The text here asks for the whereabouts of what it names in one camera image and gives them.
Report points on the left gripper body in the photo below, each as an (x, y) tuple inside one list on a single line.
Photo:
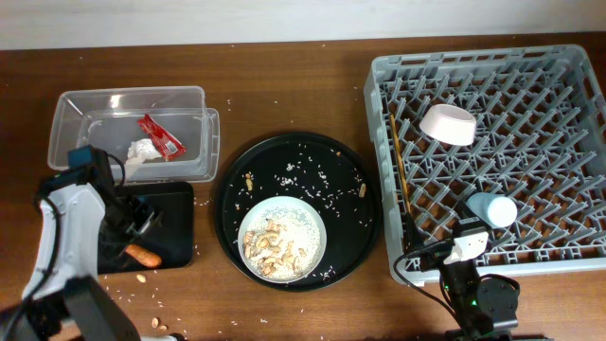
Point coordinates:
[(127, 223)]

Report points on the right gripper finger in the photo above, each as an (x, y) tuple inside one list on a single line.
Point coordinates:
[(412, 238), (463, 210)]

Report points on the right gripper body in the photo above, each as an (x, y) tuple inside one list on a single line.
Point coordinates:
[(435, 258)]

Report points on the light blue cup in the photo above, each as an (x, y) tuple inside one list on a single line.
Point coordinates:
[(498, 211)]

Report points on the orange carrot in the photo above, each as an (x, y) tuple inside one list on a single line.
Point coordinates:
[(143, 256)]

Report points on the white tissue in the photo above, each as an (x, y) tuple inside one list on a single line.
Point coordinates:
[(140, 151)]

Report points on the red snack wrapper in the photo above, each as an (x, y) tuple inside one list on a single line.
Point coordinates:
[(164, 142)]

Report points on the clear plastic bin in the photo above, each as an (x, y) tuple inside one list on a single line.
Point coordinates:
[(107, 119)]

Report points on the wooden chopstick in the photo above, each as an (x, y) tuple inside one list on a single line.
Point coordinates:
[(397, 149)]

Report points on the grey plate with rice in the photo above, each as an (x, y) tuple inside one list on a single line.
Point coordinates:
[(282, 240)]

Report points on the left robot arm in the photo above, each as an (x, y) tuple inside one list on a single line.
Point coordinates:
[(76, 205)]

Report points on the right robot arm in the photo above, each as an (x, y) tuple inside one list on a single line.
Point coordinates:
[(483, 306)]

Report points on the grey dishwasher rack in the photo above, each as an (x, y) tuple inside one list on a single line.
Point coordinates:
[(539, 140)]

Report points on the black rectangular tray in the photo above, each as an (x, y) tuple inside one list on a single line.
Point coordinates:
[(163, 225)]

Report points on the peanut shell right of tray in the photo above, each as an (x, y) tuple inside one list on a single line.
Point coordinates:
[(362, 190)]

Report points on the peanut shell pair on table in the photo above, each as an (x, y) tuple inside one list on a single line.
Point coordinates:
[(156, 324)]

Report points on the round black serving tray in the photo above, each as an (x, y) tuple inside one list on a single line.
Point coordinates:
[(318, 170)]

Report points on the peanut shell on tray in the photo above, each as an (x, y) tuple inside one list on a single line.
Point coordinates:
[(248, 181)]

